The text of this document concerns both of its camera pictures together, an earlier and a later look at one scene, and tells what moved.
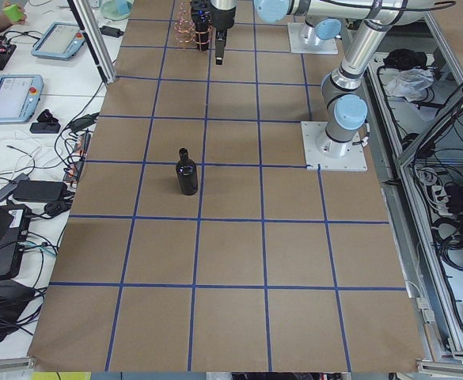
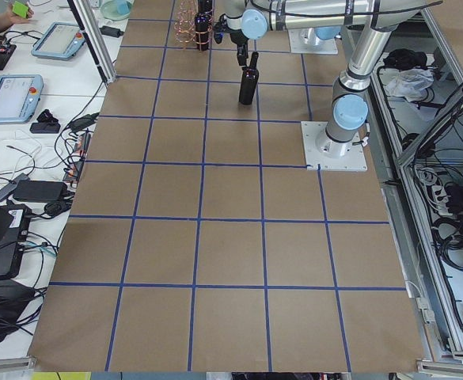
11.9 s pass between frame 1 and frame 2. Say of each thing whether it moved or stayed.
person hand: moved
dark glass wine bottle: moved
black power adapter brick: stayed
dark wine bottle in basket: stayed
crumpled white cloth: stayed
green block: moved
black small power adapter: stayed
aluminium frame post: stayed
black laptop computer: stayed
